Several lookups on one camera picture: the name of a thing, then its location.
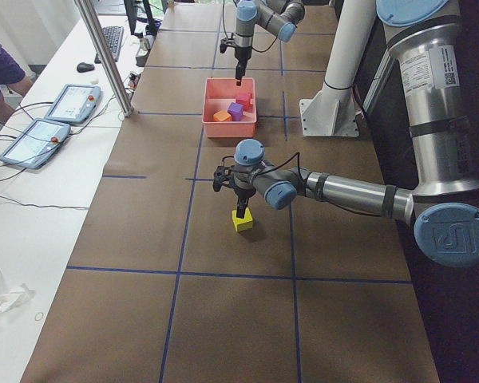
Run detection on teach pendant tablet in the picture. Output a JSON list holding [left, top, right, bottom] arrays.
[[0, 118, 71, 169], [45, 84, 101, 124]]

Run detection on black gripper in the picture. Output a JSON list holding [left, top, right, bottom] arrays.
[[220, 35, 252, 86], [212, 165, 256, 218]]

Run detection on upper teach pendant tablet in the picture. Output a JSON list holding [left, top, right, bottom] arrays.
[[45, 84, 101, 124]]

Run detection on purple foam cube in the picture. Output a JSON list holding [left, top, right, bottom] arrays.
[[227, 102, 244, 121]]

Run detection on person in dark shorts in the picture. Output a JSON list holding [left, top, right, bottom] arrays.
[[0, 26, 34, 124]]

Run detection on black keyboard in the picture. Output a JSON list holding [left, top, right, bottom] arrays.
[[101, 26, 124, 62]]

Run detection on lower teach pendant tablet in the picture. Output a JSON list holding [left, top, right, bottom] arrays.
[[0, 118, 71, 169]]

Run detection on orange foam cube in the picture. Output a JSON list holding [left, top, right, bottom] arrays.
[[212, 110, 232, 122]]

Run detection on black computer mouse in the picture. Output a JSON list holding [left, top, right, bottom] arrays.
[[77, 62, 95, 73]]

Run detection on aluminium frame post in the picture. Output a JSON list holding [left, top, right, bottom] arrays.
[[74, 0, 133, 117]]

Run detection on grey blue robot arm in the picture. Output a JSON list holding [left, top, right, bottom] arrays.
[[220, 0, 305, 86], [212, 1, 479, 267]]

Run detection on pink plastic bin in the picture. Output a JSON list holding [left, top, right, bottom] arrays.
[[202, 77, 257, 138]]

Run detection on yellow green foam cube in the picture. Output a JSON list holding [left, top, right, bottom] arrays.
[[232, 207, 254, 232]]

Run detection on crumpled white tissue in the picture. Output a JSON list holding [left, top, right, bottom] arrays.
[[0, 270, 37, 331]]

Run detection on white pedestal column with base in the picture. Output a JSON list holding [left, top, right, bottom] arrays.
[[299, 0, 377, 137]]

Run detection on red foam cube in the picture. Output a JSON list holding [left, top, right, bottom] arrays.
[[236, 92, 252, 112]]

